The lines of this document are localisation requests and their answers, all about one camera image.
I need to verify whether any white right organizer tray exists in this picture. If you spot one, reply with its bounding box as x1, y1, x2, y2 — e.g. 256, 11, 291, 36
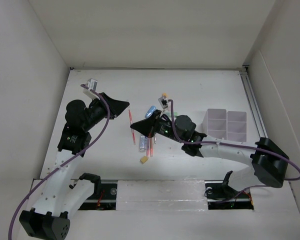
226, 111, 247, 142

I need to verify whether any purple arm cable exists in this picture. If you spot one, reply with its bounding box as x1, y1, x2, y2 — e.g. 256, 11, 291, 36
8, 84, 111, 240
167, 99, 300, 181

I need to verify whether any red translucent pen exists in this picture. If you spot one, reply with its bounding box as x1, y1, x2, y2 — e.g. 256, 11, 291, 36
128, 109, 136, 146

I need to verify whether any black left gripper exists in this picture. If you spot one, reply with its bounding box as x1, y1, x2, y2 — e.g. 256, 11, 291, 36
82, 92, 129, 132

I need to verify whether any green highlighter marker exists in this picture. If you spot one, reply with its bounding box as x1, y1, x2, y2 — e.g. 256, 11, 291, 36
165, 112, 178, 118

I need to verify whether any blue translucent correction tape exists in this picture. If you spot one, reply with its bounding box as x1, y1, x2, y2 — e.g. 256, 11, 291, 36
144, 105, 157, 119

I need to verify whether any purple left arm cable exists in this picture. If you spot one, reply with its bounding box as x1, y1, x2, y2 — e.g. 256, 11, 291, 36
8, 84, 111, 240

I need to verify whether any pink barrel pen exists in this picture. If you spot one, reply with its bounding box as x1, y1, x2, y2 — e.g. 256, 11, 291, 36
145, 137, 151, 158

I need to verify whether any orange barrel pen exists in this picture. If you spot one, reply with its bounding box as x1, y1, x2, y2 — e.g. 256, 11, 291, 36
148, 137, 154, 157

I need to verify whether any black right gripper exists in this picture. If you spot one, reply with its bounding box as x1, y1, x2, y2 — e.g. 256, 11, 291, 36
131, 109, 185, 144

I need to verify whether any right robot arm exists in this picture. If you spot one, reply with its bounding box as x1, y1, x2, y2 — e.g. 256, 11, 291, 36
130, 110, 289, 197

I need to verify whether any clear blue spray bottle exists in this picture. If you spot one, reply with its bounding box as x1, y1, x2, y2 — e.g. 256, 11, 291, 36
139, 135, 148, 152

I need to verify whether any aluminium rail right edge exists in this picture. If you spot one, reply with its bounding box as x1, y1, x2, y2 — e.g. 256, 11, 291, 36
239, 65, 268, 138

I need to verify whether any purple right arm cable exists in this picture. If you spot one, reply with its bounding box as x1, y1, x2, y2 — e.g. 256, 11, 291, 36
167, 99, 300, 181

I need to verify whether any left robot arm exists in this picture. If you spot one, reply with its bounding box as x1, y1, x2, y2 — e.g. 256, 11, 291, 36
19, 92, 130, 240

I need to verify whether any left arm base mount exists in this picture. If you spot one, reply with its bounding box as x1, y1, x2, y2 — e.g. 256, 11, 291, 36
69, 173, 118, 211

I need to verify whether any yellow eraser block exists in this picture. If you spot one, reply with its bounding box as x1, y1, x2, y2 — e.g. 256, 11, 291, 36
140, 156, 149, 164

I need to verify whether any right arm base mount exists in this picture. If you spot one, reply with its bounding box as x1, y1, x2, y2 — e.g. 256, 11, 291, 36
204, 171, 254, 210

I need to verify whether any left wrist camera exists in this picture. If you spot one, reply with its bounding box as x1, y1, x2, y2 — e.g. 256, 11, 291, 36
83, 78, 98, 99

